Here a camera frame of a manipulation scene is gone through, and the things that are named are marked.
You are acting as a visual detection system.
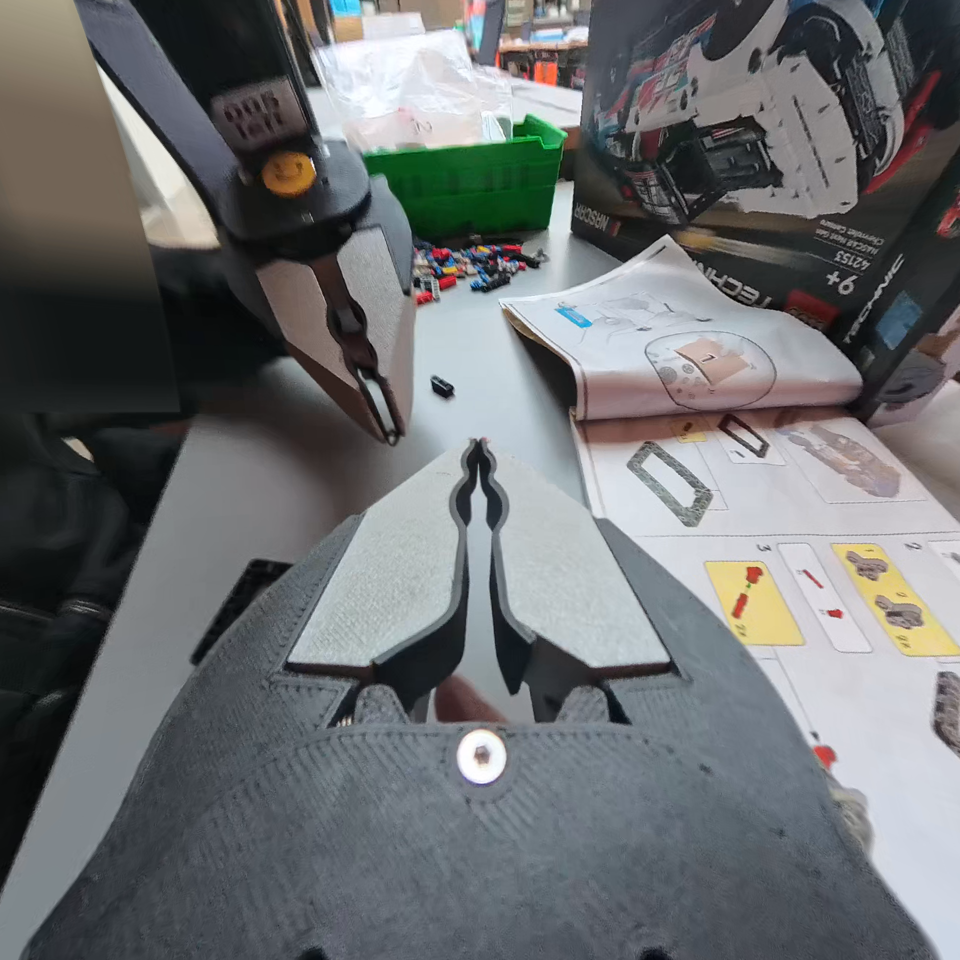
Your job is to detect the dark chair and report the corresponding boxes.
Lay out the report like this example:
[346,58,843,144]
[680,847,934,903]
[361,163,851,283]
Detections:
[75,0,243,249]

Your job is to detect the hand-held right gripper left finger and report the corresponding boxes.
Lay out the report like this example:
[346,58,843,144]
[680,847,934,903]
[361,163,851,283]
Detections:
[285,437,480,712]

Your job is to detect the green plastic bin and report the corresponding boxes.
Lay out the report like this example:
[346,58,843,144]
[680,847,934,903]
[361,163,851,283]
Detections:
[362,114,569,241]

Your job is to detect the person's left forearm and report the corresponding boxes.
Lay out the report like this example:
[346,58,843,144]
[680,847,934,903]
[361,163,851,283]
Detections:
[178,249,294,380]

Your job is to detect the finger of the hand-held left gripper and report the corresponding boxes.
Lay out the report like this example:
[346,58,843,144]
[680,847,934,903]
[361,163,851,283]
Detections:
[337,223,419,447]
[257,251,391,444]

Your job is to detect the pile of small lego pieces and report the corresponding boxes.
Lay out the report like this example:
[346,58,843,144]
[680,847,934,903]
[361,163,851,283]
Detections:
[410,238,552,306]

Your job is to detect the lego instruction booklet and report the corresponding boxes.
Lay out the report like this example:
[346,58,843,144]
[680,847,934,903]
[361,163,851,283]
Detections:
[498,234,960,849]

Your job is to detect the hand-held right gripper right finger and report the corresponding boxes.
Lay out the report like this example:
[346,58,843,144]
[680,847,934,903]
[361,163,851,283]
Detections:
[478,438,672,723]

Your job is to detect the black rectangular lego frame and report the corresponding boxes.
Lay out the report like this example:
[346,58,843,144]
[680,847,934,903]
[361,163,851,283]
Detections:
[189,558,295,667]

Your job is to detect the clear plastic bags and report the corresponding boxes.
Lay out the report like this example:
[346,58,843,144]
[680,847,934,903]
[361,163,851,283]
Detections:
[311,28,520,153]

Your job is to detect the lego set box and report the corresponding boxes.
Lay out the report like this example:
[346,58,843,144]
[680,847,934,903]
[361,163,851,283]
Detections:
[568,0,960,423]

